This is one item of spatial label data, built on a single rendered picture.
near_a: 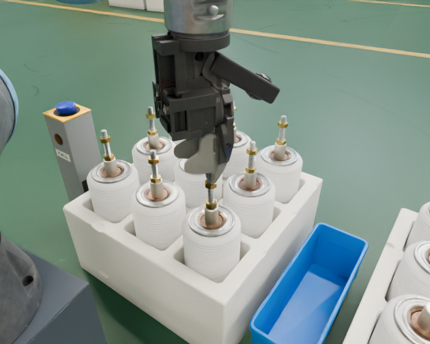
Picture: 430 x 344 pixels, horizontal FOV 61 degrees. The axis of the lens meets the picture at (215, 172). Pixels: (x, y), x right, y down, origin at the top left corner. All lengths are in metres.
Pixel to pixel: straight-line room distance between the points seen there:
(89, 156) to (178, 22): 0.52
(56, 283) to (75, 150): 0.41
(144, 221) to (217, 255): 0.14
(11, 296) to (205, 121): 0.28
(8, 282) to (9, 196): 0.78
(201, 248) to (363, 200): 0.64
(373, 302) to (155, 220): 0.36
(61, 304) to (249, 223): 0.35
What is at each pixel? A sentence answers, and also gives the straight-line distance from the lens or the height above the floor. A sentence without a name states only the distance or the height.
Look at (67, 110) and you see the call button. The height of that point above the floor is 0.32.
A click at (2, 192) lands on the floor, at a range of 1.22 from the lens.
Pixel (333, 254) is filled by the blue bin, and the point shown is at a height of 0.05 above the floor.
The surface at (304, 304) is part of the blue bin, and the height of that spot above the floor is 0.00.
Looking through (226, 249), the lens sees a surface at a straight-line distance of 0.58.
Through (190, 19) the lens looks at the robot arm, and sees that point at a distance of 0.40.
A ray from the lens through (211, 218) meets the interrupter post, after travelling 0.57.
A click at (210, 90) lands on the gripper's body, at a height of 0.48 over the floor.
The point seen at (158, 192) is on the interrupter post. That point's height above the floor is 0.26.
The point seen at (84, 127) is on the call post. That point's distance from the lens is 0.83.
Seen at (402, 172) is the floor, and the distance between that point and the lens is 1.27.
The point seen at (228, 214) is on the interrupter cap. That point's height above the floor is 0.25.
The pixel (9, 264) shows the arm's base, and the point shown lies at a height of 0.36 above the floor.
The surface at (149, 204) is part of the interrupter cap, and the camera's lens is 0.62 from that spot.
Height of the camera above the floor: 0.65
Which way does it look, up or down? 35 degrees down
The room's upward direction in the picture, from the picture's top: straight up
